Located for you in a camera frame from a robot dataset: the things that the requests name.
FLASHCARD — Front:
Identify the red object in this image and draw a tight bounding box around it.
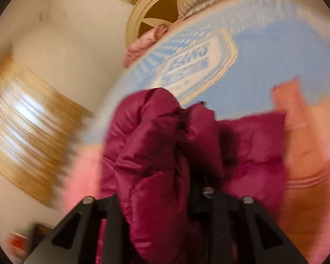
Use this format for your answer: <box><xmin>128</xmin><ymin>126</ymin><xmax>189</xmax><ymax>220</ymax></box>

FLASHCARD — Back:
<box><xmin>8</xmin><ymin>230</ymin><xmax>31</xmax><ymax>255</ymax></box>

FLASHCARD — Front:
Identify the maroon puffer jacket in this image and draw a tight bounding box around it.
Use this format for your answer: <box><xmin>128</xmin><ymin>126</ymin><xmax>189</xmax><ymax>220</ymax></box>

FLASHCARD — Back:
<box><xmin>95</xmin><ymin>87</ymin><xmax>290</xmax><ymax>264</ymax></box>

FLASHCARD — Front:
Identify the cream wooden bed headboard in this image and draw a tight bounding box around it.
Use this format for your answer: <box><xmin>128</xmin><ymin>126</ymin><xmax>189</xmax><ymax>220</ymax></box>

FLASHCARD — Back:
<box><xmin>126</xmin><ymin>0</ymin><xmax>251</xmax><ymax>50</ymax></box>

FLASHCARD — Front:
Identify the pink and blue printed blanket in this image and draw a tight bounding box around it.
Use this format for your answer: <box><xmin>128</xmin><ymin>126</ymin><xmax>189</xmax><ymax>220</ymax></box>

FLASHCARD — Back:
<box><xmin>63</xmin><ymin>0</ymin><xmax>330</xmax><ymax>253</ymax></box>

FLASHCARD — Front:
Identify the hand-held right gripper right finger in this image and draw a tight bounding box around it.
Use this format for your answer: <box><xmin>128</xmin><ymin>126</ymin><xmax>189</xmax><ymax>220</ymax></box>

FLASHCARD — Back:
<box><xmin>189</xmin><ymin>181</ymin><xmax>309</xmax><ymax>264</ymax></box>

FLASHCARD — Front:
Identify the pink floral pillow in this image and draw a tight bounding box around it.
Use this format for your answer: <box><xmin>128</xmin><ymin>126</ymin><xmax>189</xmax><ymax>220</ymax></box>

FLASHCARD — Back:
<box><xmin>123</xmin><ymin>23</ymin><xmax>169</xmax><ymax>67</ymax></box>

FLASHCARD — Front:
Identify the beige gold side window curtain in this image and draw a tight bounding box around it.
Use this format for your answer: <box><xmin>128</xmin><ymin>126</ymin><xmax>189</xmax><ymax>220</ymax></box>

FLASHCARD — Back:
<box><xmin>0</xmin><ymin>55</ymin><xmax>92</xmax><ymax>207</ymax></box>

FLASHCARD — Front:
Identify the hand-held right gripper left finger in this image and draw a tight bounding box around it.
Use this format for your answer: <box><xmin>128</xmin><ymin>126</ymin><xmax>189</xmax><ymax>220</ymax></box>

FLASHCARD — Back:
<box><xmin>25</xmin><ymin>194</ymin><xmax>133</xmax><ymax>264</ymax></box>

